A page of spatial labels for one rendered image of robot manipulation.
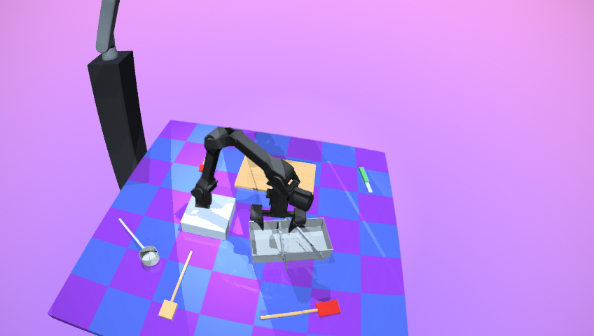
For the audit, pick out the light wooden board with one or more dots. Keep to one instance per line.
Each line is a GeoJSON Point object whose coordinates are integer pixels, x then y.
{"type": "Point", "coordinates": [252, 177]}

